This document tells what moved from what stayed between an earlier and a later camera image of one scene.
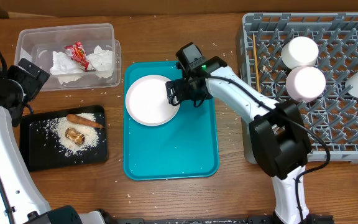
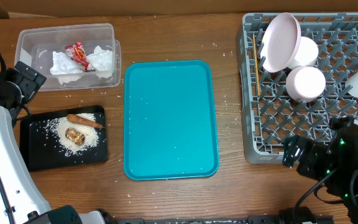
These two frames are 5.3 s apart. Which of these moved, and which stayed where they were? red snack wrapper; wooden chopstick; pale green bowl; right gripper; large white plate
Moved: large white plate; right gripper
Stayed: wooden chopstick; red snack wrapper; pale green bowl
